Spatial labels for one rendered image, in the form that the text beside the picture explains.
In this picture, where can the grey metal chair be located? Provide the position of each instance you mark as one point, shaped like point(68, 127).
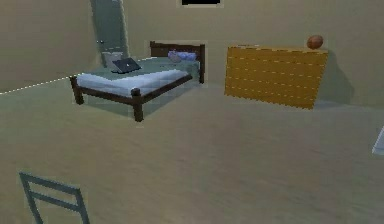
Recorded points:
point(53, 196)

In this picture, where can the orange chest of drawers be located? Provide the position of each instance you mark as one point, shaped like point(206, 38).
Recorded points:
point(275, 77)

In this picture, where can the orange brown ball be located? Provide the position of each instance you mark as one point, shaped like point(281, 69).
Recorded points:
point(315, 42)

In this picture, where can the grey green room door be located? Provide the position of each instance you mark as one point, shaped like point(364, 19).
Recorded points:
point(109, 26)

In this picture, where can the blue purple pillow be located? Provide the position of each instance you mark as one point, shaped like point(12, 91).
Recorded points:
point(182, 56)

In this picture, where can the pale white flat object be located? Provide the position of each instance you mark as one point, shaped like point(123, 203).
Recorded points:
point(379, 143)

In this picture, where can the black open laptop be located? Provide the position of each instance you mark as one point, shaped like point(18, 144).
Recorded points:
point(126, 65)

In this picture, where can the dark wooden bed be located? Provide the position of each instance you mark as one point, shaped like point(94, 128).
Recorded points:
point(140, 80)

